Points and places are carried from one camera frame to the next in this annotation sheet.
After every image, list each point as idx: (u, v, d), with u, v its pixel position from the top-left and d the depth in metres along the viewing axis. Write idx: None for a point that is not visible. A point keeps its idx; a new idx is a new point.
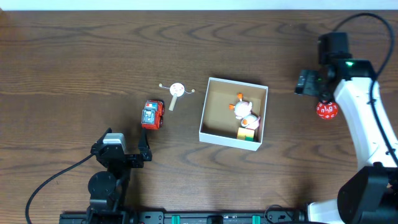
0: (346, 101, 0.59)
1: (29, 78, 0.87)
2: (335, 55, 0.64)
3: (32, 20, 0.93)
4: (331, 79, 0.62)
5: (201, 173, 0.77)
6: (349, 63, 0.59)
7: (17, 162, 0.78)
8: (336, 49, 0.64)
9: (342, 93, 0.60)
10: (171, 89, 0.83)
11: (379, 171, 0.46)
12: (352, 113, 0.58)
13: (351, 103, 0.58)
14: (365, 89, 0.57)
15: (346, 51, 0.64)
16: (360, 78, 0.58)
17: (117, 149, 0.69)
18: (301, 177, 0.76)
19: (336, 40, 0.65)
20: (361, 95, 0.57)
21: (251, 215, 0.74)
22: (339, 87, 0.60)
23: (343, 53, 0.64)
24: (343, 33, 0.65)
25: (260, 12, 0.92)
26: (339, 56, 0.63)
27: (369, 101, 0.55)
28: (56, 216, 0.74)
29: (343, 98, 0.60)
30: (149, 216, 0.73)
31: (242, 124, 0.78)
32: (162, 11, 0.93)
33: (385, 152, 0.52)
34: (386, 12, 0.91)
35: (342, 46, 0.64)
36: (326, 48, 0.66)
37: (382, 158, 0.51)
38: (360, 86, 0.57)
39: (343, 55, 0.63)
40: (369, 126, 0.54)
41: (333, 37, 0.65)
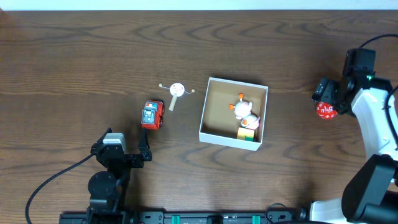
0: (360, 107, 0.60)
1: (29, 78, 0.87)
2: (359, 68, 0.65)
3: (32, 20, 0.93)
4: (349, 91, 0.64)
5: (201, 173, 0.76)
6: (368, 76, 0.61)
7: (16, 162, 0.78)
8: (361, 63, 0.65)
9: (357, 101, 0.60)
10: (171, 89, 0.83)
11: (387, 159, 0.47)
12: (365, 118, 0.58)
13: (364, 109, 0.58)
14: (380, 96, 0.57)
15: (370, 68, 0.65)
16: (379, 90, 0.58)
17: (117, 149, 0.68)
18: (302, 177, 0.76)
19: (364, 55, 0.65)
20: (375, 101, 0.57)
21: (251, 215, 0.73)
22: (356, 96, 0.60)
23: (367, 68, 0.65)
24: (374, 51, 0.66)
25: (260, 12, 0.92)
26: (362, 71, 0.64)
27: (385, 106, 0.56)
28: (56, 216, 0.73)
29: (358, 104, 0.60)
30: (149, 217, 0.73)
31: (242, 124, 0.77)
32: (162, 11, 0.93)
33: (395, 148, 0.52)
34: (385, 12, 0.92)
35: (369, 62, 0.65)
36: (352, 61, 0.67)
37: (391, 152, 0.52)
38: (377, 95, 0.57)
39: (367, 71, 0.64)
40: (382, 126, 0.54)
41: (362, 51, 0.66)
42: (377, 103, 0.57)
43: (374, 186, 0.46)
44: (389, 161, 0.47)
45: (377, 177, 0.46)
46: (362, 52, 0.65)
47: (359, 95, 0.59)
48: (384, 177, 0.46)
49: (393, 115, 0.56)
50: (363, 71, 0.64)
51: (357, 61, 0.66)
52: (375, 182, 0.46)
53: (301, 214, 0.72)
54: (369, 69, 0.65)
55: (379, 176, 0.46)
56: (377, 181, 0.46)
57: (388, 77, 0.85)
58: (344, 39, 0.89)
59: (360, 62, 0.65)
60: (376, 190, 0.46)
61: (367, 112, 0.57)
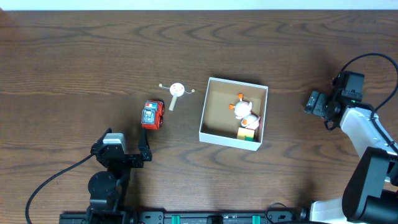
0: (349, 122, 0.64)
1: (30, 78, 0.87)
2: (348, 93, 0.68)
3: (32, 20, 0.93)
4: (336, 114, 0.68)
5: (201, 173, 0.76)
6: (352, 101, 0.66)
7: (17, 162, 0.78)
8: (350, 86, 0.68)
9: (345, 118, 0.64)
10: (171, 89, 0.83)
11: (380, 150, 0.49)
12: (355, 129, 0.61)
13: (352, 122, 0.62)
14: (365, 109, 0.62)
15: (359, 91, 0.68)
16: (364, 110, 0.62)
17: (117, 149, 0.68)
18: (301, 177, 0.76)
19: (352, 78, 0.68)
20: (361, 113, 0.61)
21: (251, 215, 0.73)
22: (344, 115, 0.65)
23: (356, 91, 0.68)
24: (362, 74, 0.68)
25: (260, 12, 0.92)
26: (350, 94, 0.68)
27: (370, 116, 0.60)
28: (56, 216, 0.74)
29: (346, 121, 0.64)
30: (149, 217, 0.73)
31: (242, 124, 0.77)
32: (163, 11, 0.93)
33: (386, 144, 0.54)
34: (386, 12, 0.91)
35: (357, 86, 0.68)
36: (342, 83, 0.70)
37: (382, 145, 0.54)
38: (362, 110, 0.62)
39: (354, 96, 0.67)
40: (370, 130, 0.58)
41: (352, 75, 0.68)
42: (363, 114, 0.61)
43: (372, 178, 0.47)
44: (383, 152, 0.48)
45: (374, 168, 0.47)
46: (352, 76, 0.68)
47: (346, 114, 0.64)
48: (380, 168, 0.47)
49: (379, 124, 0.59)
50: (350, 95, 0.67)
51: (346, 84, 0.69)
52: (372, 173, 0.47)
53: (301, 214, 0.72)
54: (357, 92, 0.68)
55: (375, 167, 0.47)
56: (374, 172, 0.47)
57: (389, 77, 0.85)
58: (344, 39, 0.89)
59: (349, 85, 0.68)
60: (375, 183, 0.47)
61: (355, 123, 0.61)
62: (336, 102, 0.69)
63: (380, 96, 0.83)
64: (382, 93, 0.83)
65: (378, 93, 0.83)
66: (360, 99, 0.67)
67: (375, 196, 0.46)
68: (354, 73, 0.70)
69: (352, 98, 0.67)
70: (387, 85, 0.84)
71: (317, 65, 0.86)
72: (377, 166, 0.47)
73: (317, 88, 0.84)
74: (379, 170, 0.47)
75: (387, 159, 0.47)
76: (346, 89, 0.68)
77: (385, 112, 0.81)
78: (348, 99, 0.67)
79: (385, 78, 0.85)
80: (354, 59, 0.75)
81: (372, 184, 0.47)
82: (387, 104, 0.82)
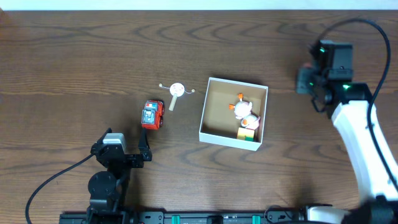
0: (346, 129, 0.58)
1: (30, 78, 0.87)
2: (336, 73, 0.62)
3: (32, 20, 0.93)
4: (329, 102, 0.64)
5: (201, 173, 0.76)
6: (345, 86, 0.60)
7: (17, 162, 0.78)
8: (337, 63, 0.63)
9: (337, 114, 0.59)
10: (171, 89, 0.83)
11: (387, 208, 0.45)
12: (353, 142, 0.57)
13: (350, 130, 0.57)
14: (362, 112, 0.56)
15: (346, 69, 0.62)
16: (359, 101, 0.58)
17: (117, 149, 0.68)
18: (301, 177, 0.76)
19: (338, 55, 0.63)
20: (357, 124, 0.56)
21: (252, 215, 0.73)
22: (337, 109, 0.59)
23: (344, 68, 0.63)
24: (347, 47, 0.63)
25: (260, 12, 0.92)
26: (339, 74, 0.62)
27: (368, 125, 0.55)
28: (56, 216, 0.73)
29: (341, 119, 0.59)
30: (149, 217, 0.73)
31: (242, 124, 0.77)
32: (163, 10, 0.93)
33: (387, 181, 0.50)
34: (386, 12, 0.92)
35: (344, 61, 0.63)
36: (328, 61, 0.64)
37: (381, 185, 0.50)
38: (358, 112, 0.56)
39: (344, 74, 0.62)
40: (370, 150, 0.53)
41: (337, 50, 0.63)
42: (359, 107, 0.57)
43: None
44: (388, 213, 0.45)
45: None
46: (337, 53, 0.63)
47: (337, 108, 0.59)
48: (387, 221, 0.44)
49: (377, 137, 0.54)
50: (340, 75, 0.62)
51: (333, 62, 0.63)
52: None
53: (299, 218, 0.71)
54: (346, 70, 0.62)
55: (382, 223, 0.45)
56: None
57: (390, 77, 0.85)
58: (344, 39, 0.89)
59: (336, 63, 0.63)
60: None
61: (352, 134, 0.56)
62: (327, 89, 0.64)
63: (380, 96, 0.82)
64: (383, 93, 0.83)
65: (378, 93, 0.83)
66: (351, 78, 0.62)
67: None
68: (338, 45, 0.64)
69: (342, 81, 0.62)
70: (387, 85, 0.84)
71: None
72: None
73: None
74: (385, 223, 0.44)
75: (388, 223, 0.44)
76: (333, 70, 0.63)
77: (385, 113, 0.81)
78: (340, 83, 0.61)
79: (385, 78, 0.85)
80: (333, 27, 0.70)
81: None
82: (388, 104, 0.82)
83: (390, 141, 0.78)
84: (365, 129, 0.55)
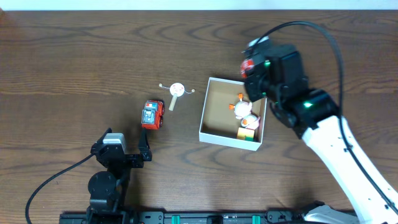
0: (323, 155, 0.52)
1: (30, 78, 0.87)
2: (291, 90, 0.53)
3: (32, 20, 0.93)
4: (296, 122, 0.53)
5: (201, 173, 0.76)
6: (308, 104, 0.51)
7: (17, 162, 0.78)
8: (289, 77, 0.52)
9: (309, 139, 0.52)
10: (171, 89, 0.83)
11: None
12: (336, 168, 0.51)
13: (329, 157, 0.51)
14: (337, 132, 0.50)
15: (301, 80, 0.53)
16: (328, 119, 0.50)
17: (117, 149, 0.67)
18: (301, 177, 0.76)
19: (290, 68, 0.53)
20: (336, 149, 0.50)
21: (251, 215, 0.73)
22: (306, 132, 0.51)
23: (298, 79, 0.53)
24: (295, 55, 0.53)
25: (260, 12, 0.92)
26: (295, 89, 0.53)
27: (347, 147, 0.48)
28: (56, 216, 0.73)
29: (313, 145, 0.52)
30: (149, 216, 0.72)
31: (242, 124, 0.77)
32: (163, 10, 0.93)
33: (385, 205, 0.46)
34: (385, 12, 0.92)
35: (295, 70, 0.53)
36: (280, 76, 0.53)
37: (382, 215, 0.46)
38: (331, 134, 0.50)
39: (300, 86, 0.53)
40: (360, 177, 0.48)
41: (286, 63, 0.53)
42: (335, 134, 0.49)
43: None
44: None
45: None
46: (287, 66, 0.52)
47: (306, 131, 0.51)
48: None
49: (360, 157, 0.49)
50: (295, 90, 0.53)
51: (283, 77, 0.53)
52: None
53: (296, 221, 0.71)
54: (301, 82, 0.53)
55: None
56: None
57: (389, 77, 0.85)
58: (344, 39, 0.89)
59: (289, 76, 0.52)
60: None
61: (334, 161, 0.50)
62: (286, 111, 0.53)
63: (380, 96, 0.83)
64: (383, 93, 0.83)
65: (378, 92, 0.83)
66: (307, 88, 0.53)
67: None
68: (283, 55, 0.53)
69: (301, 96, 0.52)
70: (387, 85, 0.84)
71: (317, 64, 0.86)
72: None
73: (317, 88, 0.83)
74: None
75: None
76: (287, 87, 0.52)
77: (385, 112, 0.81)
78: (300, 101, 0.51)
79: (385, 78, 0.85)
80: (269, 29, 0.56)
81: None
82: (388, 104, 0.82)
83: (391, 141, 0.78)
84: (345, 152, 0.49)
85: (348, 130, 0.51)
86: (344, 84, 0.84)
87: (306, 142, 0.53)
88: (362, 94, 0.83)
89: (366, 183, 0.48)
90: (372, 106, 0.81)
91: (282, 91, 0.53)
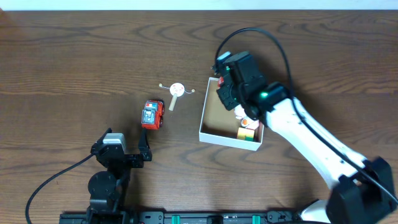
0: (280, 130, 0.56)
1: (30, 78, 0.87)
2: (250, 84, 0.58)
3: (32, 20, 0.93)
4: (259, 113, 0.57)
5: (201, 173, 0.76)
6: (263, 94, 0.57)
7: (17, 162, 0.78)
8: (245, 75, 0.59)
9: (273, 124, 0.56)
10: (171, 89, 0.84)
11: (346, 183, 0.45)
12: (294, 139, 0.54)
13: (285, 130, 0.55)
14: (290, 110, 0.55)
15: (257, 76, 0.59)
16: (283, 103, 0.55)
17: (117, 149, 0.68)
18: (301, 177, 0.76)
19: (245, 66, 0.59)
20: (289, 122, 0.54)
21: (252, 215, 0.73)
22: (269, 121, 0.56)
23: (256, 77, 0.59)
24: (249, 56, 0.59)
25: (260, 12, 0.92)
26: (255, 85, 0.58)
27: (300, 119, 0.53)
28: (56, 216, 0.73)
29: (275, 126, 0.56)
30: (149, 217, 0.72)
31: (242, 124, 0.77)
32: (163, 11, 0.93)
33: (340, 160, 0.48)
34: (385, 12, 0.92)
35: (252, 70, 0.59)
36: (237, 76, 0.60)
37: (339, 170, 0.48)
38: (284, 112, 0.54)
39: (258, 83, 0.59)
40: (314, 140, 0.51)
41: (241, 63, 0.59)
42: (288, 112, 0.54)
43: (357, 213, 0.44)
44: (349, 184, 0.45)
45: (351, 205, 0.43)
46: (242, 64, 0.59)
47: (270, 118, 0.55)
48: (357, 195, 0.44)
49: (312, 124, 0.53)
50: (255, 86, 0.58)
51: (242, 76, 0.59)
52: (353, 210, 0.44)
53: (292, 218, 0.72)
54: (257, 77, 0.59)
55: (353, 200, 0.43)
56: (352, 206, 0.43)
57: (389, 77, 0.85)
58: (344, 39, 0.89)
59: (245, 75, 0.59)
60: (359, 213, 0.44)
61: (290, 133, 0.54)
62: (249, 104, 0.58)
63: (380, 96, 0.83)
64: (382, 93, 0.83)
65: (378, 93, 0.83)
66: (265, 83, 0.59)
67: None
68: (239, 59, 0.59)
69: (259, 89, 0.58)
70: (386, 85, 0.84)
71: (317, 63, 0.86)
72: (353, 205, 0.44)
73: (318, 88, 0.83)
74: (357, 197, 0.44)
75: (356, 190, 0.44)
76: (245, 83, 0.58)
77: (385, 112, 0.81)
78: (257, 93, 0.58)
79: (385, 78, 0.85)
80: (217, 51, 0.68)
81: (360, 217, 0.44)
82: (388, 104, 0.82)
83: (390, 141, 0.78)
84: (300, 124, 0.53)
85: (303, 109, 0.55)
86: (344, 84, 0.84)
87: (272, 127, 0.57)
88: (363, 94, 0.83)
89: (320, 144, 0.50)
90: (372, 106, 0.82)
91: (243, 87, 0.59)
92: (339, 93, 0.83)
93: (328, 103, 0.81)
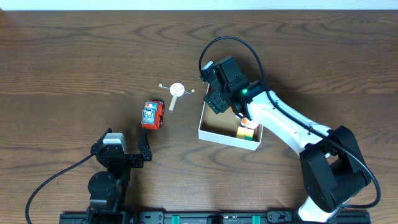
0: (258, 117, 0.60)
1: (30, 78, 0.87)
2: (233, 84, 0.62)
3: (32, 20, 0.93)
4: (241, 109, 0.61)
5: (201, 173, 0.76)
6: (244, 90, 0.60)
7: (17, 162, 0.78)
8: (229, 76, 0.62)
9: (253, 114, 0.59)
10: (171, 89, 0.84)
11: (312, 149, 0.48)
12: (270, 123, 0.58)
13: (261, 116, 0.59)
14: (265, 98, 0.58)
15: (239, 76, 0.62)
16: (260, 95, 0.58)
17: (117, 149, 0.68)
18: (301, 177, 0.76)
19: (227, 68, 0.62)
20: (263, 108, 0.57)
21: (251, 215, 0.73)
22: (249, 112, 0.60)
23: (239, 77, 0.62)
24: (231, 58, 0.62)
25: (260, 12, 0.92)
26: (238, 84, 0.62)
27: (273, 104, 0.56)
28: (56, 216, 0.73)
29: (254, 116, 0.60)
30: (149, 217, 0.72)
31: (242, 123, 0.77)
32: (163, 11, 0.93)
33: (308, 133, 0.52)
34: (384, 12, 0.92)
35: (236, 71, 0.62)
36: (222, 78, 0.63)
37: (306, 141, 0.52)
38: (260, 101, 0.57)
39: (241, 81, 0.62)
40: (285, 121, 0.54)
41: (224, 65, 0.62)
42: (264, 101, 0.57)
43: (325, 175, 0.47)
44: (314, 149, 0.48)
45: (318, 170, 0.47)
46: (225, 66, 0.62)
47: (249, 110, 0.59)
48: (323, 159, 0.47)
49: (284, 107, 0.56)
50: (238, 84, 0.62)
51: (226, 77, 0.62)
52: (323, 175, 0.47)
53: (290, 217, 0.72)
54: (240, 77, 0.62)
55: (319, 163, 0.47)
56: (320, 170, 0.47)
57: (389, 77, 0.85)
58: (344, 39, 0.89)
59: (229, 76, 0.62)
60: (328, 174, 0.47)
61: (266, 117, 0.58)
62: (232, 100, 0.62)
63: (380, 96, 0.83)
64: (382, 93, 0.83)
65: (378, 92, 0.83)
66: (248, 81, 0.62)
67: (333, 186, 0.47)
68: (223, 61, 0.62)
69: (241, 87, 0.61)
70: (387, 85, 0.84)
71: (318, 63, 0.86)
72: (321, 169, 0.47)
73: (318, 88, 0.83)
74: (322, 160, 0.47)
75: (322, 155, 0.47)
76: (229, 82, 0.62)
77: (385, 112, 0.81)
78: (240, 90, 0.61)
79: (385, 78, 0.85)
80: (201, 58, 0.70)
81: (328, 178, 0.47)
82: (388, 104, 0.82)
83: (390, 141, 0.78)
84: (273, 110, 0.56)
85: (277, 96, 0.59)
86: (344, 84, 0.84)
87: (250, 116, 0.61)
88: (363, 94, 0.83)
89: (290, 123, 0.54)
90: (372, 107, 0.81)
91: (227, 86, 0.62)
92: (339, 93, 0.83)
93: (328, 103, 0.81)
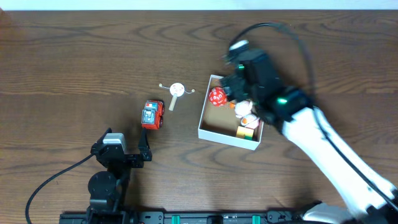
0: (300, 141, 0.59)
1: (30, 78, 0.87)
2: (263, 85, 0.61)
3: (32, 20, 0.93)
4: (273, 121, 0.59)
5: (201, 173, 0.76)
6: (282, 100, 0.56)
7: (17, 162, 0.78)
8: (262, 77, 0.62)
9: (290, 130, 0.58)
10: (171, 89, 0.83)
11: None
12: (314, 151, 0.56)
13: (306, 142, 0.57)
14: (312, 123, 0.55)
15: (272, 78, 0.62)
16: (298, 109, 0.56)
17: (117, 149, 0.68)
18: (301, 177, 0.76)
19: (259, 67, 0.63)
20: (310, 135, 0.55)
21: (251, 215, 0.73)
22: (283, 126, 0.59)
23: (272, 78, 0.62)
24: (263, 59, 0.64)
25: (260, 12, 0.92)
26: (270, 87, 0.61)
27: (325, 134, 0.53)
28: (56, 216, 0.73)
29: (293, 134, 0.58)
30: (149, 217, 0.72)
31: (242, 122, 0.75)
32: (163, 11, 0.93)
33: (368, 188, 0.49)
34: (384, 12, 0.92)
35: (268, 71, 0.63)
36: (251, 75, 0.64)
37: (365, 200, 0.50)
38: (307, 124, 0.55)
39: (274, 84, 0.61)
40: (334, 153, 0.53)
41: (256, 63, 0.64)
42: (313, 124, 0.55)
43: None
44: None
45: None
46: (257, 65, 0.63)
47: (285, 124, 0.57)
48: None
49: (337, 142, 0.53)
50: (270, 89, 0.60)
51: (257, 77, 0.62)
52: None
53: (290, 216, 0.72)
54: (272, 79, 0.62)
55: None
56: None
57: (389, 77, 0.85)
58: (344, 39, 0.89)
59: (260, 76, 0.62)
60: None
61: (312, 145, 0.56)
62: (263, 107, 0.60)
63: (380, 96, 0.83)
64: (382, 93, 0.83)
65: (378, 93, 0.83)
66: (282, 84, 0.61)
67: None
68: (254, 58, 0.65)
69: (275, 92, 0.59)
70: (386, 85, 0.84)
71: (318, 63, 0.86)
72: None
73: (318, 88, 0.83)
74: None
75: None
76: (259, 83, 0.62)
77: (385, 112, 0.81)
78: (273, 95, 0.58)
79: (385, 78, 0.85)
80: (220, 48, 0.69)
81: None
82: (388, 104, 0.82)
83: (390, 141, 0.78)
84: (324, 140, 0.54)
85: (325, 121, 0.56)
86: (344, 84, 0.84)
87: (291, 137, 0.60)
88: (363, 94, 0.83)
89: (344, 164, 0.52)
90: (372, 107, 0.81)
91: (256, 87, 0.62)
92: (339, 93, 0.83)
93: (328, 103, 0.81)
